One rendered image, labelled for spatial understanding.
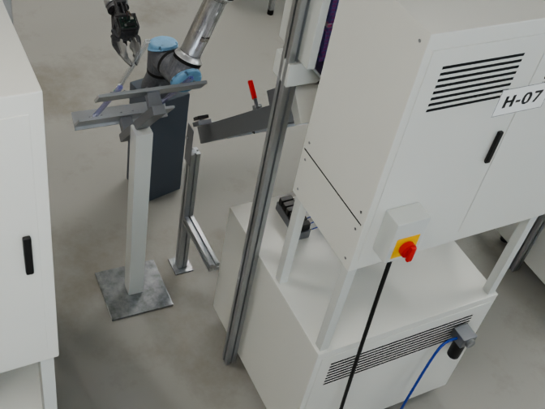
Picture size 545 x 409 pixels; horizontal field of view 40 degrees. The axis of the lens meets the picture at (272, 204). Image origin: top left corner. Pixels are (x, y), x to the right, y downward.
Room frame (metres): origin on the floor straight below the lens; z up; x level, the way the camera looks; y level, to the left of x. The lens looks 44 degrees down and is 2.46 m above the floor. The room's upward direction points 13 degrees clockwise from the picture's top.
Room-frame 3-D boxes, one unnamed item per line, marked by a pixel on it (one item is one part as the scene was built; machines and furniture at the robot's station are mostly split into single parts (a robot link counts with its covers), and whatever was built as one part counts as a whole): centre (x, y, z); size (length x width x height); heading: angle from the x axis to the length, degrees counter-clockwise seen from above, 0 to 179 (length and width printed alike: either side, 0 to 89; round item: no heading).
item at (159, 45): (2.53, 0.56, 0.72); 0.13 x 0.12 x 0.14; 46
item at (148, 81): (2.54, 0.56, 0.60); 0.15 x 0.15 x 0.10
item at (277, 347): (1.81, -0.33, 0.31); 0.70 x 0.65 x 0.62; 125
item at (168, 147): (2.54, 0.56, 0.28); 0.18 x 0.18 x 0.55; 48
